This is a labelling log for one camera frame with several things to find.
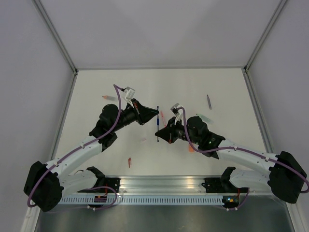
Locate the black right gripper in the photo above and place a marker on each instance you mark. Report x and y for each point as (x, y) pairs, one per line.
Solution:
(168, 133)

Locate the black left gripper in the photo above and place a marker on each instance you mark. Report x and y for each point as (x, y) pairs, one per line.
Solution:
(143, 114)

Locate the blue gel pen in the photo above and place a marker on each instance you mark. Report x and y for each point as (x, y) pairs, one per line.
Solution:
(157, 124)

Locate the purple grey marker pen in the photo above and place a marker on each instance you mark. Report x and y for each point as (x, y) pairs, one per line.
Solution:
(209, 102)

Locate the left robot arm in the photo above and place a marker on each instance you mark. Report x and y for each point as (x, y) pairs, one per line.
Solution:
(47, 183)

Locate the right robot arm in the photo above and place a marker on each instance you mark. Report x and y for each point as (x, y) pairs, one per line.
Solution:
(279, 173)

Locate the orange highlighter pen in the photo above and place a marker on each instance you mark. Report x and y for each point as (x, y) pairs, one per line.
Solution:
(110, 98)

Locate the green highlighter pen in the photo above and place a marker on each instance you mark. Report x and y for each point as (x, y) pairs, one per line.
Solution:
(205, 119)

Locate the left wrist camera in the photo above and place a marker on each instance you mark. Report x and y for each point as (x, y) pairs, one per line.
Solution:
(128, 94)

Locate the aluminium mounting rail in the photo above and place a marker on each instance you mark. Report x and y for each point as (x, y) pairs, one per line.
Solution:
(210, 184)

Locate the white slotted cable duct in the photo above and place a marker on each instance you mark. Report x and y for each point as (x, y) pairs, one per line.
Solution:
(143, 200)

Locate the left aluminium frame post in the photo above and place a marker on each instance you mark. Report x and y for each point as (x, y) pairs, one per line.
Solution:
(55, 35)

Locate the aluminium frame post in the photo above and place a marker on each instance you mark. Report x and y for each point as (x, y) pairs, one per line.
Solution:
(55, 35)
(271, 23)

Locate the right aluminium frame post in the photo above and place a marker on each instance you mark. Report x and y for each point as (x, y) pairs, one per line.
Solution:
(271, 23)

